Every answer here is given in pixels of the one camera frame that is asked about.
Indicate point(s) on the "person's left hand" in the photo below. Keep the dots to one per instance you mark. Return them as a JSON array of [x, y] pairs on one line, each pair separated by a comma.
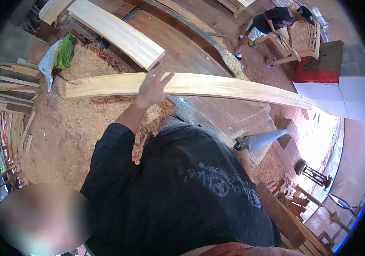
[[152, 91]]

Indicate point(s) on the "person's left fingers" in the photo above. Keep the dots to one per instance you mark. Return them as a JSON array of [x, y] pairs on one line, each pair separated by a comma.
[[153, 76]]

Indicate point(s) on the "person's left thumb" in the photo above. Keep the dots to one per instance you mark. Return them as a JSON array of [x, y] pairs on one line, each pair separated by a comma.
[[169, 79]]

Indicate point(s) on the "long pale wooden plank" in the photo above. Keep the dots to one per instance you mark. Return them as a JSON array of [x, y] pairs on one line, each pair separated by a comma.
[[217, 86]]

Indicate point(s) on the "person's legs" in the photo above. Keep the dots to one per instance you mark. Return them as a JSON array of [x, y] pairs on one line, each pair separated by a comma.
[[172, 123]]

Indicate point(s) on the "dark wooden beam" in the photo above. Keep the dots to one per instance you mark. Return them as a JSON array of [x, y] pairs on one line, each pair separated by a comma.
[[188, 27]]

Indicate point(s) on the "wide pale wooden board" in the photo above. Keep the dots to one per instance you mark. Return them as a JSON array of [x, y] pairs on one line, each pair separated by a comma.
[[118, 32]]

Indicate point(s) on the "green and white sack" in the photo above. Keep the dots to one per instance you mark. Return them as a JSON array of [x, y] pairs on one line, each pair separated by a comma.
[[59, 54]]

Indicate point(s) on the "person's body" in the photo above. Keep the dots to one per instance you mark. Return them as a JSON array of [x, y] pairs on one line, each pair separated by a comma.
[[176, 192]]

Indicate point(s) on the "grey pointed blade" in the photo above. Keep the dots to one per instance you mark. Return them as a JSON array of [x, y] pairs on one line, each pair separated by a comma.
[[265, 139]]

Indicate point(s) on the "short pale wooden board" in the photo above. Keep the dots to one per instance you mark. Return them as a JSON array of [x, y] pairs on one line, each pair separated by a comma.
[[53, 11]]

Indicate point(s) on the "pile of wood offcuts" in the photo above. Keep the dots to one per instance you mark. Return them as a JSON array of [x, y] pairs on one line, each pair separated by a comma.
[[13, 86]]

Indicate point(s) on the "bundle of thin wood slats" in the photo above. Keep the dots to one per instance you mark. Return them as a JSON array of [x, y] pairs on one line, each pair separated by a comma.
[[21, 134]]

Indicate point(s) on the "pale slatted wooden bench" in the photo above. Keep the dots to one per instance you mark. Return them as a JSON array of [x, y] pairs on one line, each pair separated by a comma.
[[307, 38]]

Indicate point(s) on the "red and brown block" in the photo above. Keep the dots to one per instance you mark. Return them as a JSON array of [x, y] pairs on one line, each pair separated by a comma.
[[316, 75]]

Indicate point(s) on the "white block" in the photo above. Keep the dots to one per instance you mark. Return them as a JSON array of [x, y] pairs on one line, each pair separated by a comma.
[[339, 96]]

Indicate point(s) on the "dark turned wooden stand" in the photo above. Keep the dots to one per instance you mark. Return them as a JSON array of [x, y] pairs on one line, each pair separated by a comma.
[[313, 175]]

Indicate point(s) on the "stack of brown planks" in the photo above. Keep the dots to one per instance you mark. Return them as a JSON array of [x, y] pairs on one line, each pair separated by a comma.
[[284, 220]]

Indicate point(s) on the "pale wooden furniture frame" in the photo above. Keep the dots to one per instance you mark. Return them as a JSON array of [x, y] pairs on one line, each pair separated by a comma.
[[236, 5]]

